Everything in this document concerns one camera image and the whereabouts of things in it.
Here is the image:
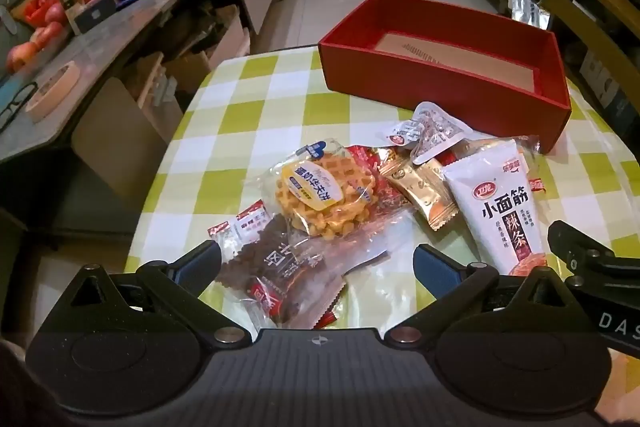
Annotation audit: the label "waffle packet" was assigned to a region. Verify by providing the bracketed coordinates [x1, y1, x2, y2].
[243, 139, 401, 239]

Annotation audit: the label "red cardboard box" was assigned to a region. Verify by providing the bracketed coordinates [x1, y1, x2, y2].
[318, 0, 572, 155]

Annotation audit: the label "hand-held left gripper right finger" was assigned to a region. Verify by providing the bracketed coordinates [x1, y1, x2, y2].
[382, 244, 576, 349]

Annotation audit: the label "red gummy candy packet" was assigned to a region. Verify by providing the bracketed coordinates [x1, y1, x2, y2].
[345, 144, 418, 220]

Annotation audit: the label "cardboard boxes under cabinet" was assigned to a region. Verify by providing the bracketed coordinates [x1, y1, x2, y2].
[135, 4, 251, 108]

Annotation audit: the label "red white dark snack packet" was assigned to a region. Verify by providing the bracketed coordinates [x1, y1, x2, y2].
[209, 199, 388, 333]

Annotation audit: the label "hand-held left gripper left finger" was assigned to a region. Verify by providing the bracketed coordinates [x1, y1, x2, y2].
[67, 239, 251, 349]

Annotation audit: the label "beige tape roll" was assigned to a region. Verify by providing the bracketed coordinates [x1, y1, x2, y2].
[25, 61, 80, 122]

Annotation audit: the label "silver foil bag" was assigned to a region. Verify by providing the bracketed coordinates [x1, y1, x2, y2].
[510, 0, 552, 30]

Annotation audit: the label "black glasses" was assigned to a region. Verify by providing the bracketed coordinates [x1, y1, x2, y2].
[0, 82, 39, 132]

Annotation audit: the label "dark blue box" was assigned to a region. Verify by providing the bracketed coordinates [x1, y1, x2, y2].
[67, 0, 119, 36]

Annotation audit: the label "white spicy strip packet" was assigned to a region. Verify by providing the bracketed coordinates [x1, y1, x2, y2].
[442, 134, 551, 279]

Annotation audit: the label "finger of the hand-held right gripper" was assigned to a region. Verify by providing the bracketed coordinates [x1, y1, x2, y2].
[547, 219, 617, 281]

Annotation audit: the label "small clear printed packet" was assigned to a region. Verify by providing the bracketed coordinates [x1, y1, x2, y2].
[410, 101, 464, 166]

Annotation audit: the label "wooden chair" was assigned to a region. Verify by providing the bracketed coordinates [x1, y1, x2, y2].
[542, 0, 640, 108]

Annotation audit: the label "small white red-label packet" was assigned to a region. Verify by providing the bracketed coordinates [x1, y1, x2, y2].
[386, 119, 423, 148]

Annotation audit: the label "red apple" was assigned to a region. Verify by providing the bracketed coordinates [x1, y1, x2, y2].
[44, 3, 69, 26]
[29, 21, 66, 52]
[6, 41, 42, 74]

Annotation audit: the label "gold snack packet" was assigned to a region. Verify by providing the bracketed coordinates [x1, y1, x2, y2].
[379, 156, 460, 234]

